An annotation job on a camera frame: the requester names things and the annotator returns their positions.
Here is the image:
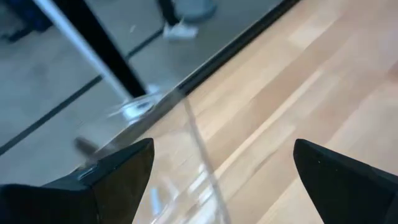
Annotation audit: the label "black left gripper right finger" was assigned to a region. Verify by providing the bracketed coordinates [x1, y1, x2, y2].
[293, 139, 398, 224]

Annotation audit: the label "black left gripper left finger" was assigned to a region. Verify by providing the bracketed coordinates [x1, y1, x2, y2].
[0, 138, 155, 224]

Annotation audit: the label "clear plastic bin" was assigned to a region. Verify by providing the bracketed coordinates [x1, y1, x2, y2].
[74, 90, 234, 224]

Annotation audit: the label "silver black column round base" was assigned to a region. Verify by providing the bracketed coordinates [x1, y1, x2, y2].
[30, 0, 164, 121]

